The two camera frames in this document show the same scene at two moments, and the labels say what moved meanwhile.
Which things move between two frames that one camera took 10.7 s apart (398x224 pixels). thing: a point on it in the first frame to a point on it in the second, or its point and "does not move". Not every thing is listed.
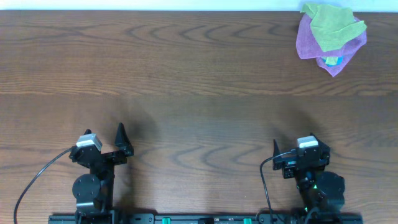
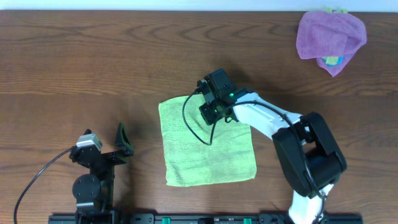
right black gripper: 296,166 to 208,112
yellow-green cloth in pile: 332,61 does not move
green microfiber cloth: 332,25 to 198,154
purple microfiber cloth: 308,46 does not move
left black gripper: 106,157 does not move
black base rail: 205,218 does not move
